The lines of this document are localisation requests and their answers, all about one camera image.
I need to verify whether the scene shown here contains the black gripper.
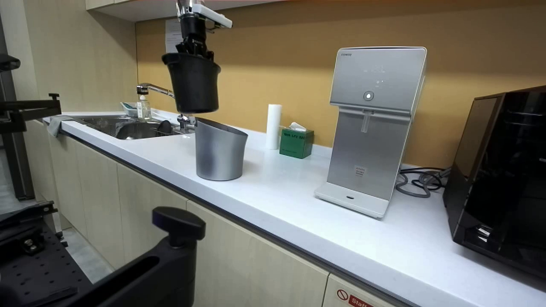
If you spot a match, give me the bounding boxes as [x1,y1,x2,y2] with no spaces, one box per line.
[177,14,209,55]

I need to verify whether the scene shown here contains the black bucket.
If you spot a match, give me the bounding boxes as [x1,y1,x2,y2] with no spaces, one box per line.
[161,53,219,113]

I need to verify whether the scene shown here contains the metal can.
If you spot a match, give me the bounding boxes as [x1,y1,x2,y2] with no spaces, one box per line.
[194,118,247,181]

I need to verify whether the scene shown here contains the chrome faucet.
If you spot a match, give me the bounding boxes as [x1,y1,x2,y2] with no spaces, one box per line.
[134,82,194,133]

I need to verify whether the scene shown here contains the soap bottle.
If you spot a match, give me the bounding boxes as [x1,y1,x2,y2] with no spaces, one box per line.
[134,96,149,120]

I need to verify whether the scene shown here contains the steel sink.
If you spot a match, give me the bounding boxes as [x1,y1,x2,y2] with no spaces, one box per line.
[74,115,182,140]

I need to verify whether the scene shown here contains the green tissue box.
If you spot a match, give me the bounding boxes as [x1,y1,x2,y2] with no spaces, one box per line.
[279,123,313,159]

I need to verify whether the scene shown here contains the silver water dispenser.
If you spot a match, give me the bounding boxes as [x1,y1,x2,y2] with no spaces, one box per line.
[313,46,426,219]

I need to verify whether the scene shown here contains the beige base cabinets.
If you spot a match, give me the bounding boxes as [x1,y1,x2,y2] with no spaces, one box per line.
[25,121,402,307]

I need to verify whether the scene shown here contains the black robot cart base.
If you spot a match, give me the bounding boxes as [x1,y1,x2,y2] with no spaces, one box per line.
[0,203,204,307]

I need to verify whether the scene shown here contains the black coffee machine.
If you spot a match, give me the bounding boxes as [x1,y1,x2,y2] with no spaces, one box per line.
[443,86,546,280]

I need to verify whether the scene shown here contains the black camera stand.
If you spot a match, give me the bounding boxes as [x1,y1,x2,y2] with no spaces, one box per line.
[0,22,61,201]

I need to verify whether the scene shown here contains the black power cable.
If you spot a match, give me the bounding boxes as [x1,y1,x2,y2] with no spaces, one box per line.
[393,166,450,200]

